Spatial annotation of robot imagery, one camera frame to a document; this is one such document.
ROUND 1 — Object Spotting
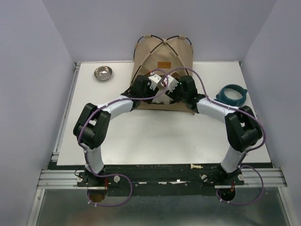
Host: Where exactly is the teal double pet bowl stand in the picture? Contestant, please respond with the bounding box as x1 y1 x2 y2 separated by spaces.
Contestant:
215 84 247 106

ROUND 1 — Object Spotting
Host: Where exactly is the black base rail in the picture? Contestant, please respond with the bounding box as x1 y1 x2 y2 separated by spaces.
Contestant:
77 163 244 197

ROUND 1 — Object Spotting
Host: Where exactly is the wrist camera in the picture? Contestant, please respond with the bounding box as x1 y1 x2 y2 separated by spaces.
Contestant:
162 75 179 92
148 73 162 91

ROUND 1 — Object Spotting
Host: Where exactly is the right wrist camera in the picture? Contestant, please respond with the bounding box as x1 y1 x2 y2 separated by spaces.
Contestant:
162 75 179 92

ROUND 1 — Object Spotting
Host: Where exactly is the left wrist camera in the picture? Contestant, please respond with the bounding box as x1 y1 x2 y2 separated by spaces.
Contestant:
148 73 162 91

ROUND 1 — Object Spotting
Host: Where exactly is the aluminium frame rail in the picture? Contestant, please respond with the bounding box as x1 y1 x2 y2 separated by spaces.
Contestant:
27 62 81 226

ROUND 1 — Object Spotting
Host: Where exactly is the white fluffy cushion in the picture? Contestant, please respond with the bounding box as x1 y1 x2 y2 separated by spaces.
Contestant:
151 94 172 105

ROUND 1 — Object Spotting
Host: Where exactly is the steel pet bowl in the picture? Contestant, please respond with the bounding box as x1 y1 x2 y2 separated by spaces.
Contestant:
94 66 113 82

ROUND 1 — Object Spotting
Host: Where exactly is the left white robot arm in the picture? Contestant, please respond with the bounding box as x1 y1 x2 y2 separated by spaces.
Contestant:
73 75 158 175

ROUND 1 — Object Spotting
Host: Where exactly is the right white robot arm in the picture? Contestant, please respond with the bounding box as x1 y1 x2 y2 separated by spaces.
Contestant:
166 76 263 174

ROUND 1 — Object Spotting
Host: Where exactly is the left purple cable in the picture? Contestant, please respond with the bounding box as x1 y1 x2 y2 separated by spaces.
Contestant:
77 69 174 208

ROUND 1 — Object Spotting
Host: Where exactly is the beige black pet tent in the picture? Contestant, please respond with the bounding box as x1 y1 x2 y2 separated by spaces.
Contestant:
130 35 194 114

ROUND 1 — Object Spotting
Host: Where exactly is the black tent pole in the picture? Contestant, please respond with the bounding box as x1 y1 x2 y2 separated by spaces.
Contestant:
133 34 196 85
130 34 191 88

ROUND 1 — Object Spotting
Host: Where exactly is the white chess piece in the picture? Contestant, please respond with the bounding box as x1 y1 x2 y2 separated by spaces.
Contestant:
190 164 203 169

